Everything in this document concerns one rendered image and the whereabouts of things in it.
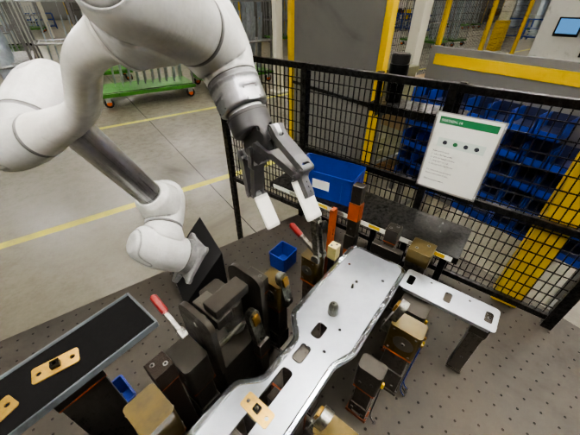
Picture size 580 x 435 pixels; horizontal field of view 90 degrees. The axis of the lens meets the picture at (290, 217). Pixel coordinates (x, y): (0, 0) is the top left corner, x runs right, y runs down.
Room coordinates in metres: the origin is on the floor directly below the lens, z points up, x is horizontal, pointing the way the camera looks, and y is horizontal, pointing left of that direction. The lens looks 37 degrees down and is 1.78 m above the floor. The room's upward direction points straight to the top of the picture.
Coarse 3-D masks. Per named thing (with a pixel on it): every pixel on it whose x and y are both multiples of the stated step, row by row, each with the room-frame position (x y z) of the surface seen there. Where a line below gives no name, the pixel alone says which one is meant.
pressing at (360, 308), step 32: (352, 256) 0.78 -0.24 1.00; (320, 288) 0.63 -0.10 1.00; (352, 288) 0.63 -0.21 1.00; (384, 288) 0.63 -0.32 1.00; (320, 320) 0.51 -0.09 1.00; (352, 320) 0.51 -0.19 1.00; (288, 352) 0.41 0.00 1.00; (320, 352) 0.41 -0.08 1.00; (352, 352) 0.42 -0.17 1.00; (256, 384) 0.33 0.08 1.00; (288, 384) 0.33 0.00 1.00; (320, 384) 0.33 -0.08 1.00; (224, 416) 0.26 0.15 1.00; (288, 416) 0.26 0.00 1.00
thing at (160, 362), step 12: (156, 360) 0.34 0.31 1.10; (168, 360) 0.34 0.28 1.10; (156, 372) 0.31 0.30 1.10; (168, 372) 0.32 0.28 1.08; (156, 384) 0.30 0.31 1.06; (168, 384) 0.31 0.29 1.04; (180, 384) 0.33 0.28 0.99; (168, 396) 0.31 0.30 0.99; (180, 396) 0.32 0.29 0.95; (180, 408) 0.31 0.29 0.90; (192, 408) 0.33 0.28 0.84; (192, 420) 0.32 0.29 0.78
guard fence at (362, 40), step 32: (288, 0) 3.48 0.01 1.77; (320, 0) 3.14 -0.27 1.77; (352, 0) 2.82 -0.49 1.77; (384, 0) 2.56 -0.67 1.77; (288, 32) 3.48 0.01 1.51; (320, 32) 3.12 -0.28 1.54; (352, 32) 2.79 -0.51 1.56; (384, 32) 2.49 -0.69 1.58; (352, 64) 2.76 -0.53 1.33; (384, 64) 2.47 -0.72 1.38; (320, 96) 3.07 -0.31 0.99; (352, 96) 2.72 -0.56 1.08; (352, 128) 2.68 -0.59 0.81
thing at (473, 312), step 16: (416, 272) 0.71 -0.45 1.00; (416, 288) 0.63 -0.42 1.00; (432, 288) 0.63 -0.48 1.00; (448, 288) 0.63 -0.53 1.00; (432, 304) 0.58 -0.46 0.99; (448, 304) 0.57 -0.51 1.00; (464, 304) 0.57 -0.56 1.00; (480, 304) 0.57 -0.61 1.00; (464, 320) 0.52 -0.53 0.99; (480, 320) 0.51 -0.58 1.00; (496, 320) 0.51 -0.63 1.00
